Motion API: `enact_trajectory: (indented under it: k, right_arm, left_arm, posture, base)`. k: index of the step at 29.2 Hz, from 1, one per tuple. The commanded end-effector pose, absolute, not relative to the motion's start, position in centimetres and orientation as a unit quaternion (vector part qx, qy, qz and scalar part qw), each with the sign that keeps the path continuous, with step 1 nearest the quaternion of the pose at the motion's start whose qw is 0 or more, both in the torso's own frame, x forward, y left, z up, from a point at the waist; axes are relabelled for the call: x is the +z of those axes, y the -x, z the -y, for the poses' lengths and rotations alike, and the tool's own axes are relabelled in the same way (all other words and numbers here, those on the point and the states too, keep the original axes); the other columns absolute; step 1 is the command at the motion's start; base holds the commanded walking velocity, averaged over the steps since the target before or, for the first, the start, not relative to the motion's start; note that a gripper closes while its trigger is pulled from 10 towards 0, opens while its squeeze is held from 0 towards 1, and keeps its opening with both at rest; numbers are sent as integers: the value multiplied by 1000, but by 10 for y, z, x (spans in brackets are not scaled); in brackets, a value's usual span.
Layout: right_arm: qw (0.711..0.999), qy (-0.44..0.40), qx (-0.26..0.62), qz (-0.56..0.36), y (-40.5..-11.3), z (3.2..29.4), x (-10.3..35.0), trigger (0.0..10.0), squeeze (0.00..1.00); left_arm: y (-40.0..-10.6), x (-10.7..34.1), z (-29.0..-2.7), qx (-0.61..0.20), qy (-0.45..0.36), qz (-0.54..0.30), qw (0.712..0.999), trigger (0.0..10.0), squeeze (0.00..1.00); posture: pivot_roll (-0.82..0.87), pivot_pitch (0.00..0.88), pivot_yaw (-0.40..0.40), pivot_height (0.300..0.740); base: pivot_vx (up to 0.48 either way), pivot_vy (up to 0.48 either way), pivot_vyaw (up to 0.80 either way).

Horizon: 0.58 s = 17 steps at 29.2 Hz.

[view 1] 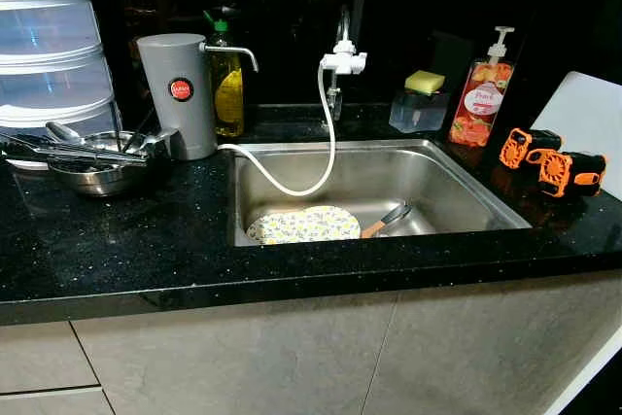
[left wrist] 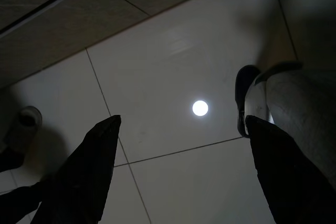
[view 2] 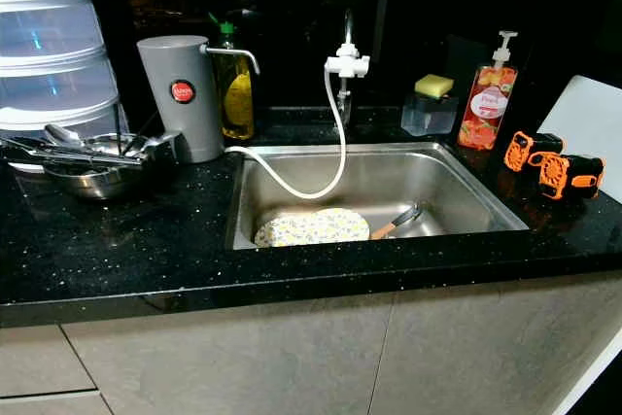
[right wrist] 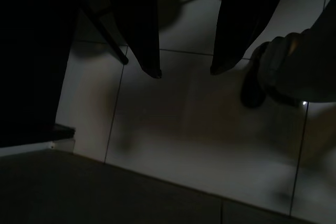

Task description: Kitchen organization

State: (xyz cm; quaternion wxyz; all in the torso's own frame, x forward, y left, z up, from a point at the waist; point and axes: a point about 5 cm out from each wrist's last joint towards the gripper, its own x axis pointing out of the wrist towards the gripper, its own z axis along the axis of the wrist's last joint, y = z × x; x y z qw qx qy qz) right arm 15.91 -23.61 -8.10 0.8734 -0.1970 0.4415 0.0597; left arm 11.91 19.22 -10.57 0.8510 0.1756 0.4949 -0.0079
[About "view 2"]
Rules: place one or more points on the floral plate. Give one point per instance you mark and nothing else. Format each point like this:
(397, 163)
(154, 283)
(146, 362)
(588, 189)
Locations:
(311, 228)

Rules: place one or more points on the steel spoon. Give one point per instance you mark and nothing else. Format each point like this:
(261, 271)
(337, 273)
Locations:
(63, 133)

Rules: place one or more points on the steel tongs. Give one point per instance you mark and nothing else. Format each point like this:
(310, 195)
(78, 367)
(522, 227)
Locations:
(87, 155)

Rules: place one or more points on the clear stacked food container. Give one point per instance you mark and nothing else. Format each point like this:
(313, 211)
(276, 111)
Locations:
(53, 55)

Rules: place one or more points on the grey water dispenser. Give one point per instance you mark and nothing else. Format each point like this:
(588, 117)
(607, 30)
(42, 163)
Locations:
(175, 99)

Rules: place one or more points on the yellow dish soap bottle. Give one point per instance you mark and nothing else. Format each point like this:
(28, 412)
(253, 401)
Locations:
(235, 99)

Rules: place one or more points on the chrome faucet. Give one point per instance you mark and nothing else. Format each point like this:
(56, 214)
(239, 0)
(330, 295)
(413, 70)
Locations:
(343, 104)

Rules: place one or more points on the white faucet diverter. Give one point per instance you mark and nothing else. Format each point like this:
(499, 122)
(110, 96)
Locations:
(347, 63)

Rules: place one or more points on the clear sponge holder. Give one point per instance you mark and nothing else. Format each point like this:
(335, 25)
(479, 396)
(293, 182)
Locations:
(428, 118)

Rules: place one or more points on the stainless steel sink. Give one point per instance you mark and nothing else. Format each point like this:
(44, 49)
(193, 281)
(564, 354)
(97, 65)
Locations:
(432, 182)

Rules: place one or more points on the yellow sponge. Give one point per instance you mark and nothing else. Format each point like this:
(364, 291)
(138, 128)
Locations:
(434, 86)

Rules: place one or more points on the peach hand soap bottle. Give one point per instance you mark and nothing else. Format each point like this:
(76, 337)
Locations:
(488, 104)

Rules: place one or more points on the white board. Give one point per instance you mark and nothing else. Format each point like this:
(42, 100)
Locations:
(588, 114)

